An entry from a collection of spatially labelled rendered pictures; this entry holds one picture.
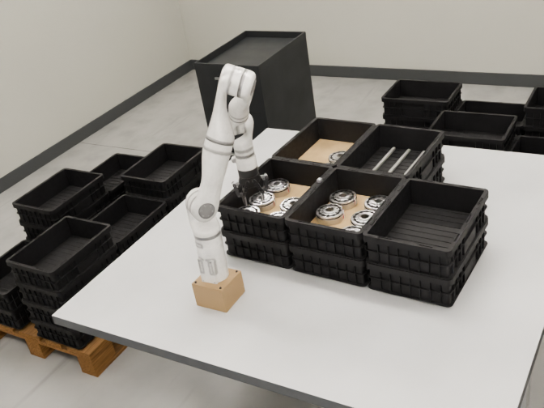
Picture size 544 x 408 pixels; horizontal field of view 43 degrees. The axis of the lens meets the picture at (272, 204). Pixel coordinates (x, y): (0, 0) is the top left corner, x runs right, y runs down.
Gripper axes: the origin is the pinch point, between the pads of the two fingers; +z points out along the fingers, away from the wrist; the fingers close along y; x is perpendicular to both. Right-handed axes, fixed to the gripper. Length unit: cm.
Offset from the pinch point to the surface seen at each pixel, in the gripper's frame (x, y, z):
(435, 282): -61, 44, 11
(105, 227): 63, -63, 31
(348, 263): -39.5, 22.7, 10.9
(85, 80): 342, -76, 47
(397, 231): -32, 44, 8
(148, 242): 23, -43, 20
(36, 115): 299, -115, 52
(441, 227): -37, 58, 9
